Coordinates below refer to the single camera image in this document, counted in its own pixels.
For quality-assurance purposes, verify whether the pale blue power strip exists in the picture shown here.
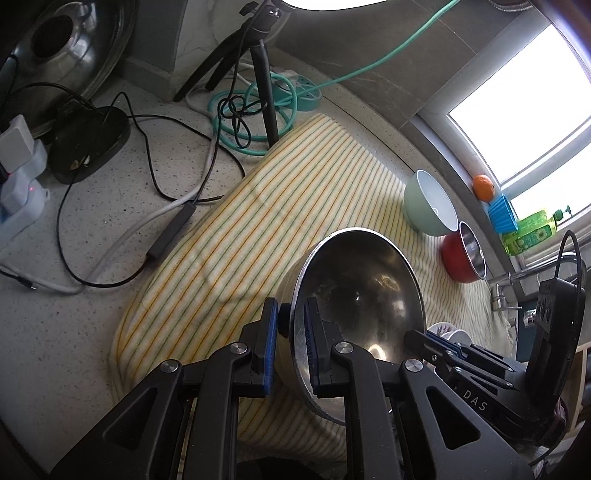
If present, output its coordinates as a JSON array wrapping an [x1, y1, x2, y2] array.
[[0, 138, 51, 250]]

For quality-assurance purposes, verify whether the thick white cable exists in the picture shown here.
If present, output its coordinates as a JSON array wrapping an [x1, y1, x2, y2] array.
[[0, 134, 218, 296]]

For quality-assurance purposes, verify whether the orange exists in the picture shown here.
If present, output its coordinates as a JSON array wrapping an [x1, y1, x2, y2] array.
[[472, 174, 496, 202]]

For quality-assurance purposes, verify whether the green detergent bottle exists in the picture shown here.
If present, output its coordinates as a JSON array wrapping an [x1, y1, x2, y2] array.
[[502, 205, 573, 257]]

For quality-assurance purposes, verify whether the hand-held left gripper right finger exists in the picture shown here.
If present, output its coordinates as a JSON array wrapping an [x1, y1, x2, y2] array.
[[302, 298, 532, 480]]

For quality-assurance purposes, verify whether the light green bowl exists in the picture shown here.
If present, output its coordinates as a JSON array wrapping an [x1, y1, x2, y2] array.
[[403, 169, 460, 237]]

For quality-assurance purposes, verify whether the blue ribbed cup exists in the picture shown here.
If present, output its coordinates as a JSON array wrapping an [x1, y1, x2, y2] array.
[[488, 194, 519, 234]]

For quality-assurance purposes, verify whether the black tripod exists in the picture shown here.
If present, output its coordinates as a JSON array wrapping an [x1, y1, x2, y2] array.
[[173, 0, 283, 148]]

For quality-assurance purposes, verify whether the window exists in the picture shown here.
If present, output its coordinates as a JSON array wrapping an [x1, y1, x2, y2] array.
[[409, 18, 591, 268]]

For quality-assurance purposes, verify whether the teal hose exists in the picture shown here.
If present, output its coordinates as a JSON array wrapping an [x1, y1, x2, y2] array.
[[207, 0, 462, 157]]

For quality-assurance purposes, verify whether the white power adapter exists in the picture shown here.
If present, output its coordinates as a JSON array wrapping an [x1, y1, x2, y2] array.
[[0, 115, 37, 172]]

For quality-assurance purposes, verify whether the red steel bowl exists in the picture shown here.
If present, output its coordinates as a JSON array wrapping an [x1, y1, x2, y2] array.
[[440, 220, 489, 284]]

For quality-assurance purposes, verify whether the black cable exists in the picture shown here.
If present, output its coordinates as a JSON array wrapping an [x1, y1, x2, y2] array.
[[55, 90, 247, 289]]

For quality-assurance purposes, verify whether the glass pot lid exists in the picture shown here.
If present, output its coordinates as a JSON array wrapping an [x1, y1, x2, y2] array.
[[0, 0, 139, 139]]

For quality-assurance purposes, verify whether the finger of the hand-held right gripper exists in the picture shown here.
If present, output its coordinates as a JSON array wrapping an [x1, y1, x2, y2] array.
[[404, 329, 505, 394], [428, 330, 528, 381]]

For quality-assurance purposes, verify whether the large steel bowl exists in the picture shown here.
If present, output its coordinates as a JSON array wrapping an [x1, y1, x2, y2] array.
[[283, 227, 426, 425]]

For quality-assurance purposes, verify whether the chrome faucet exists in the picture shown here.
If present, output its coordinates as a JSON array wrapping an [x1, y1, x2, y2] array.
[[489, 258, 591, 324]]

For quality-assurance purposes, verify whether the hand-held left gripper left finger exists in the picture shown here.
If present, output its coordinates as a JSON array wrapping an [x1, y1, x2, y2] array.
[[48, 298, 280, 480]]

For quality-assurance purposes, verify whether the white ring light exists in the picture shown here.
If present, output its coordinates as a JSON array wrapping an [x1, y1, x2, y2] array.
[[277, 0, 393, 10]]

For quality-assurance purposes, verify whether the black oval device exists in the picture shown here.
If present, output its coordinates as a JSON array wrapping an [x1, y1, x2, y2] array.
[[48, 105, 131, 184]]

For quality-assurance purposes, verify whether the teal power strip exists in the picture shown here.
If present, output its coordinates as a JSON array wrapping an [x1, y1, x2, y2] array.
[[272, 71, 322, 113]]

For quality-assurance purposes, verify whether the striped yellow cloth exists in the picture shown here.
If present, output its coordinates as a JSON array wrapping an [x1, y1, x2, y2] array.
[[108, 113, 515, 462]]

